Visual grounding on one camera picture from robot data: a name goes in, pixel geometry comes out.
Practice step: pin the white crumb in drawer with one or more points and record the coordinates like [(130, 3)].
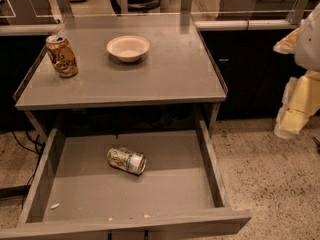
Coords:
[(54, 206)]

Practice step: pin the grey horizontal rail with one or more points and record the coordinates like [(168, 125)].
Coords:
[(22, 30)]

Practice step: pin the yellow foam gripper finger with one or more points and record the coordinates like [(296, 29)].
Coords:
[(300, 101), (287, 44)]

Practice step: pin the grey counter cabinet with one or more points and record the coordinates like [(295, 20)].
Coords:
[(177, 68)]

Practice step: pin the green white 7up can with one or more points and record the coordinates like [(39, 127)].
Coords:
[(126, 160)]

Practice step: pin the white paper bowl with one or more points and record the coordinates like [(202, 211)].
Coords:
[(128, 48)]

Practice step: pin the grey open drawer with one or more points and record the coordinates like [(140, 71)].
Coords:
[(179, 194)]

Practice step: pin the orange brown soda can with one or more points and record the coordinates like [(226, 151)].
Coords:
[(61, 56)]

